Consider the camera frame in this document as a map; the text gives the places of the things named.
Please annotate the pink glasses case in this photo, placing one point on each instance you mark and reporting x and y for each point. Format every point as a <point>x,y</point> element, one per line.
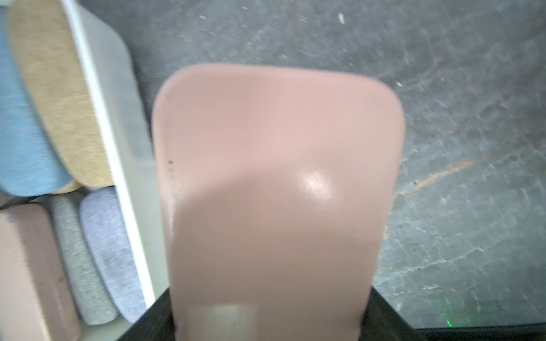
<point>276,185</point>
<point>36,301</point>

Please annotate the tan glasses case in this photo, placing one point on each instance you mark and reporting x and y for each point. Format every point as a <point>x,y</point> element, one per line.
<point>69,188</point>
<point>45,52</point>

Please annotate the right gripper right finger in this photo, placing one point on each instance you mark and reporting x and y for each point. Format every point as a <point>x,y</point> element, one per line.
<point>382,323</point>

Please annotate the white plastic storage tray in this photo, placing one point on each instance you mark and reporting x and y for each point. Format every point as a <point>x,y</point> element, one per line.
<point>108,70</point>

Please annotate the purple glasses case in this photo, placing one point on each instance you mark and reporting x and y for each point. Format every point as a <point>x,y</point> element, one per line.
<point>104,230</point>

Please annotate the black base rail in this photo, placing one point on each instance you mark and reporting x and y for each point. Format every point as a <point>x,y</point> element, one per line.
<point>535,331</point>

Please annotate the blue glasses case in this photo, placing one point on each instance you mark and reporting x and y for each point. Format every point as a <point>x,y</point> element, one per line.
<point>30,165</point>

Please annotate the grey fabric glasses case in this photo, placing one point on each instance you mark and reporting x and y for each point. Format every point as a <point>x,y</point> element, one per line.
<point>94,304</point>

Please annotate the tan glasses case front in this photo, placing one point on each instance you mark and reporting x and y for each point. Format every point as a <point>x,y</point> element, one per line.
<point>69,188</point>

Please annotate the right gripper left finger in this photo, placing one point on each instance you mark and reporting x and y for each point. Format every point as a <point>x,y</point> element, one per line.
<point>156,324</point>

